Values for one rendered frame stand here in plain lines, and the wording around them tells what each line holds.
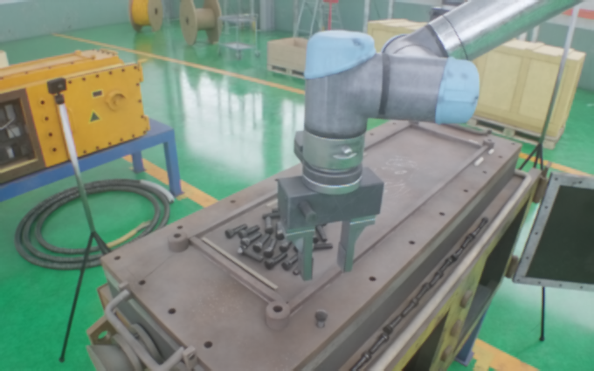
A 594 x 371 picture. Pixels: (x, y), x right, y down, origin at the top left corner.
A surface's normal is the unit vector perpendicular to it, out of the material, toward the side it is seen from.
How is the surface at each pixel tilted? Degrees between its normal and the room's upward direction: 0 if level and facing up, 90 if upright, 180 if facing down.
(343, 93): 90
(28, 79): 90
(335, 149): 90
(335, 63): 87
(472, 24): 70
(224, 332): 0
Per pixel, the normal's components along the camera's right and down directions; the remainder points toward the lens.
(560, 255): -0.21, 0.47
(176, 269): 0.02, -0.87
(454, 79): -0.02, -0.11
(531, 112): -0.66, 0.36
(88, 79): 0.75, 0.33
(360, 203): 0.31, 0.47
